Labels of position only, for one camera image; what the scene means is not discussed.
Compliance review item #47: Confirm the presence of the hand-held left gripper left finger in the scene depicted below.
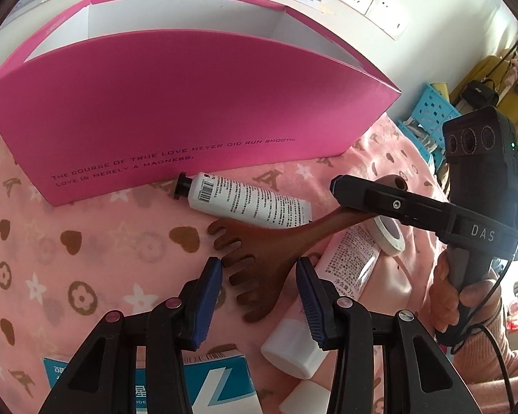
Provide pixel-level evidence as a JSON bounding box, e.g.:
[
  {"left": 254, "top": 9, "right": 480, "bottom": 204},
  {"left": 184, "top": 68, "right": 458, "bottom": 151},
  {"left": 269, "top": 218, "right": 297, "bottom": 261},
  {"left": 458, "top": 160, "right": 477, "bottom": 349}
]
[{"left": 39, "top": 257, "right": 223, "bottom": 414}]

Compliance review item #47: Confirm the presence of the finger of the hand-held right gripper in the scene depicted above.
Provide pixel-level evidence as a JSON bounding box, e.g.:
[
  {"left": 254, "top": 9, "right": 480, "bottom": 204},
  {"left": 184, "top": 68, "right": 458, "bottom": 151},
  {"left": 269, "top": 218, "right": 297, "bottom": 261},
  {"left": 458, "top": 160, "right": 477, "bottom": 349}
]
[{"left": 329, "top": 175, "right": 454, "bottom": 234}]

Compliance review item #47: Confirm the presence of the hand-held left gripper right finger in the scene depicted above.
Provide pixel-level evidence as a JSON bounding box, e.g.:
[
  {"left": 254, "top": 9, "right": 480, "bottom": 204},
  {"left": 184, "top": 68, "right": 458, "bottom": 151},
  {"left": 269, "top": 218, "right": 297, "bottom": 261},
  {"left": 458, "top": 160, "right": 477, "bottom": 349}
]
[{"left": 296, "top": 257, "right": 480, "bottom": 414}]

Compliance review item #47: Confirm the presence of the brown wooden massage rake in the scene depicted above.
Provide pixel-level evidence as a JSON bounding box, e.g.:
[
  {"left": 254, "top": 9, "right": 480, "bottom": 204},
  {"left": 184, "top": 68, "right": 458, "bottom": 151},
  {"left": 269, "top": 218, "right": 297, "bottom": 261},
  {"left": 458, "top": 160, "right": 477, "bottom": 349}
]
[{"left": 207, "top": 175, "right": 409, "bottom": 324}]

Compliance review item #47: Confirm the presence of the blue and white medicine box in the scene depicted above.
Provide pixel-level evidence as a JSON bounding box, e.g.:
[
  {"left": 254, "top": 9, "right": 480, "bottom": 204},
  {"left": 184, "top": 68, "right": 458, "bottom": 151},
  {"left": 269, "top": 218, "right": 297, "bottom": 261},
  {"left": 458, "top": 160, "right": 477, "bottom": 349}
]
[{"left": 43, "top": 351, "right": 260, "bottom": 414}]

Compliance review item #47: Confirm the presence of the pink cardboard box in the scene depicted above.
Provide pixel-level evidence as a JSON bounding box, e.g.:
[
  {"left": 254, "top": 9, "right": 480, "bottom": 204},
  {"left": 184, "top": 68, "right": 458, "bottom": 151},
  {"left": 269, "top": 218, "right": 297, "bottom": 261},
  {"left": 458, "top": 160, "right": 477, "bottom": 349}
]
[{"left": 0, "top": 0, "right": 403, "bottom": 208}]

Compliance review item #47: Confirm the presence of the person's right forearm pink sleeve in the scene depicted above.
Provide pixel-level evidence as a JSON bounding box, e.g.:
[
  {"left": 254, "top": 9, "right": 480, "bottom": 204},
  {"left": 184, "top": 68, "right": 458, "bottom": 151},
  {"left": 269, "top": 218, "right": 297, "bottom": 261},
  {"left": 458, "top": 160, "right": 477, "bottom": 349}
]
[{"left": 451, "top": 299, "right": 518, "bottom": 414}]

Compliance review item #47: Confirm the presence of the person's right hand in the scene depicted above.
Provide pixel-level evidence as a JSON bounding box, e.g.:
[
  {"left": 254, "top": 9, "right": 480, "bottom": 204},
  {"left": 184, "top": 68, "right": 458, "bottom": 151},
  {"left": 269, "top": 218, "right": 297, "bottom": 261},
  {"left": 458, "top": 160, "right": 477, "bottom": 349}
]
[{"left": 429, "top": 251, "right": 501, "bottom": 346}]

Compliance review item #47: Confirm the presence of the white tape roll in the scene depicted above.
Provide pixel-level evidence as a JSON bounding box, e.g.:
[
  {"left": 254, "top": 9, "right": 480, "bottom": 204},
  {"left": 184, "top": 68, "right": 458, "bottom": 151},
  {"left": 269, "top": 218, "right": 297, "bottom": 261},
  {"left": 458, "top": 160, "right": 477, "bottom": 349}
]
[{"left": 372, "top": 216, "right": 407, "bottom": 255}]

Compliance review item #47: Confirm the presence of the pale pink tube white cap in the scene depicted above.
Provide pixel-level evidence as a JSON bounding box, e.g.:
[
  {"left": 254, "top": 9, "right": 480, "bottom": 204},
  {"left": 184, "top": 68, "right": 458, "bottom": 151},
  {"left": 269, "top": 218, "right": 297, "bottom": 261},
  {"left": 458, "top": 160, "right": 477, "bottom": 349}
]
[{"left": 260, "top": 224, "right": 381, "bottom": 381}]

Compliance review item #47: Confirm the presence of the blue plastic basket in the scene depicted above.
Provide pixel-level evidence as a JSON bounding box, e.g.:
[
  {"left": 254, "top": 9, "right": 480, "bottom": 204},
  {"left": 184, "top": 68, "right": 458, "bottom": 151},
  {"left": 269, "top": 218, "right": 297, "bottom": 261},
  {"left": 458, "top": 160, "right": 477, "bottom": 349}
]
[{"left": 398, "top": 83, "right": 463, "bottom": 169}]

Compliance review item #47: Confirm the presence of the white tube with black cap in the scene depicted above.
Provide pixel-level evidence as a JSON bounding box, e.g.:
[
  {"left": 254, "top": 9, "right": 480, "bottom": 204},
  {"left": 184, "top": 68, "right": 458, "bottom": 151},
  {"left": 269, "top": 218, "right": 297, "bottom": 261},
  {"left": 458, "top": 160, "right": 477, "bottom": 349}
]
[{"left": 174, "top": 171, "right": 314, "bottom": 228}]

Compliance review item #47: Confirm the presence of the black handbag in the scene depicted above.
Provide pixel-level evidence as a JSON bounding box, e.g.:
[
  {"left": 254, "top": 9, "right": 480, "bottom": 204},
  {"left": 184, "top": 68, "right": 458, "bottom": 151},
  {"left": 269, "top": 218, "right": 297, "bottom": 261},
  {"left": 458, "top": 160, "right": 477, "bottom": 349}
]
[{"left": 461, "top": 79, "right": 500, "bottom": 108}]

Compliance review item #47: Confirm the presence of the pink printed blanket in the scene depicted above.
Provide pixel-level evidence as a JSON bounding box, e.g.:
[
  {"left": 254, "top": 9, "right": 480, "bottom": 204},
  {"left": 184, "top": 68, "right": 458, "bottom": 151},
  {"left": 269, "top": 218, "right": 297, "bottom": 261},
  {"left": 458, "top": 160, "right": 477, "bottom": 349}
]
[{"left": 0, "top": 108, "right": 456, "bottom": 414}]

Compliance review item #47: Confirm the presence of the yellow bag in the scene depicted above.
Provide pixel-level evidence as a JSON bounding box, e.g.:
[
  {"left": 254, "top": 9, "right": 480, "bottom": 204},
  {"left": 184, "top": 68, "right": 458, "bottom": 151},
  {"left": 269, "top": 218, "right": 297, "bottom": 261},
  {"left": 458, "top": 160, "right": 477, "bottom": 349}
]
[{"left": 451, "top": 54, "right": 518, "bottom": 118}]

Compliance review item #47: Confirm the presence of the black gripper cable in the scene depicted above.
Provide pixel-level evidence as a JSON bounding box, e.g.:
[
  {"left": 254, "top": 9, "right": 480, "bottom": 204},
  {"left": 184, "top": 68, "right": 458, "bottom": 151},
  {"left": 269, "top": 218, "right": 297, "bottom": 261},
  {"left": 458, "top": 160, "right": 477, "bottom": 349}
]
[{"left": 464, "top": 263, "right": 516, "bottom": 414}]

